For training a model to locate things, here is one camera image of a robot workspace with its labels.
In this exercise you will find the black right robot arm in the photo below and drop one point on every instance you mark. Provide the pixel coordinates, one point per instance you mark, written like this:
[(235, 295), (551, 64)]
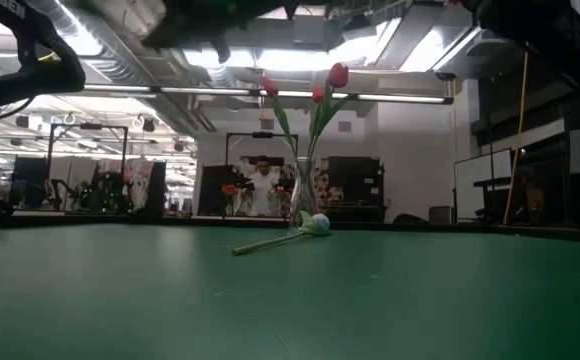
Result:
[(545, 25)]

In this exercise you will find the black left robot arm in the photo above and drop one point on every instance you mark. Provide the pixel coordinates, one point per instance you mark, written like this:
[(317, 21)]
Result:
[(45, 75)]

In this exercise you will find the clear glass vase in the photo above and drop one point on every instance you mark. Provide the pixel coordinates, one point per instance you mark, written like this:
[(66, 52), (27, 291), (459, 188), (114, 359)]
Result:
[(304, 195)]

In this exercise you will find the long ceiling light strip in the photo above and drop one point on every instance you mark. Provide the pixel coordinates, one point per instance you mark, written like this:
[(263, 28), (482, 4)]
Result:
[(210, 91)]

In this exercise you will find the grey ceiling box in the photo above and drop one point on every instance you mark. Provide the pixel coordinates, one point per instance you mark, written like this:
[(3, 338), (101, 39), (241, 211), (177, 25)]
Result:
[(310, 32)]

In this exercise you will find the black upright panel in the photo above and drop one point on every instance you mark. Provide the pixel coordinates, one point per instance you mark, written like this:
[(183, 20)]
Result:
[(156, 190), (212, 190)]

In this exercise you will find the orange flower bunch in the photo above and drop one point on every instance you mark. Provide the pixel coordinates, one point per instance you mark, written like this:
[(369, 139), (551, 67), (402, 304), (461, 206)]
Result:
[(229, 190)]

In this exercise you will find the person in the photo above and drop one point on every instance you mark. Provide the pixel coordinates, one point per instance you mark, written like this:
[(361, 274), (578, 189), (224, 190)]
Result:
[(262, 187)]

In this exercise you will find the mixed colour flower bunch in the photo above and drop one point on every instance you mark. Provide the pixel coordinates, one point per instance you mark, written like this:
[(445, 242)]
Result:
[(277, 192)]

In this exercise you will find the distant black robot arms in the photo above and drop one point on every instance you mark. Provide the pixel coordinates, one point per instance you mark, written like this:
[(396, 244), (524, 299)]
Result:
[(102, 192)]

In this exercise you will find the black cabinet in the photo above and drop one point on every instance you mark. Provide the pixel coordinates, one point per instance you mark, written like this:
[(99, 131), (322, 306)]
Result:
[(355, 182)]

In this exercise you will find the green table mat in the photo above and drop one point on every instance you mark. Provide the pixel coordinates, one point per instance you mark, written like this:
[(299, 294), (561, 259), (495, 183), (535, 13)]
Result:
[(170, 300)]

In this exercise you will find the grey bin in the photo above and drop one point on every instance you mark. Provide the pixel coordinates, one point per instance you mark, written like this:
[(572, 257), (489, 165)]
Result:
[(440, 215)]

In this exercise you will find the whiteboard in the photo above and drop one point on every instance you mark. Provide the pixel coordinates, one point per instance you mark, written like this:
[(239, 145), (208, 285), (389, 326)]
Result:
[(480, 185)]

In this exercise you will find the dark side table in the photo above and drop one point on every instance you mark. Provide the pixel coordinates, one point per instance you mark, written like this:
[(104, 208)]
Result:
[(492, 182)]

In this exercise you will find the black gantry frame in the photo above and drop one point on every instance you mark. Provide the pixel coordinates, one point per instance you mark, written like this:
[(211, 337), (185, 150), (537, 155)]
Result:
[(262, 134), (87, 126)]

